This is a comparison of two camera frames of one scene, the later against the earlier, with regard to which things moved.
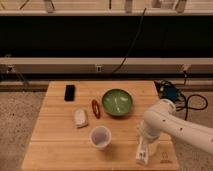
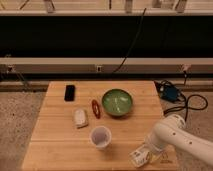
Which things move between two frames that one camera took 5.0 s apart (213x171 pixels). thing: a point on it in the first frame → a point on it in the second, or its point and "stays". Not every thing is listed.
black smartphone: x=69 y=94 stays
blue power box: x=170 y=93 stays
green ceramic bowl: x=117 y=102 stays
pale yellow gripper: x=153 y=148 → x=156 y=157
